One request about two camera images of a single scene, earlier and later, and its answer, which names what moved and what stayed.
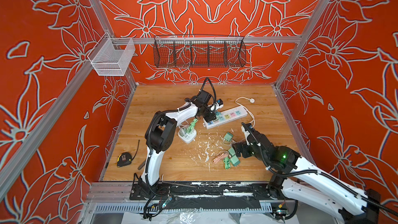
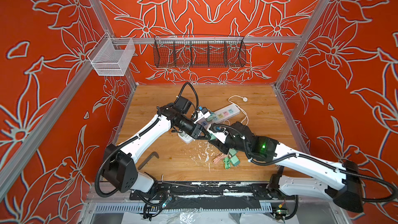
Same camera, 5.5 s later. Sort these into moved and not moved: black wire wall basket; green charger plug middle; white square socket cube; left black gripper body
Moved: left black gripper body
Not moved: white square socket cube; green charger plug middle; black wire wall basket
